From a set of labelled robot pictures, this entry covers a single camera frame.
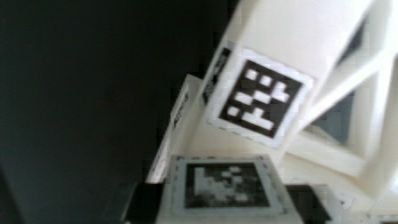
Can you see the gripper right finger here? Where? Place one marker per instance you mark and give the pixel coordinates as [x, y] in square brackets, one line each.
[318, 205]

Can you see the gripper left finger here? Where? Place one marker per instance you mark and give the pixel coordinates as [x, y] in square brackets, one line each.
[144, 204]

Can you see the white tagged cube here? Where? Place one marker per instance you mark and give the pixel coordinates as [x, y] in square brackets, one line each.
[224, 190]

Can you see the white chair leg block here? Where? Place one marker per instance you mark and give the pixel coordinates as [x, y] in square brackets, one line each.
[176, 131]

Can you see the white chair back frame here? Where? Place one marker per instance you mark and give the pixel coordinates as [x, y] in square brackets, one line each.
[329, 40]

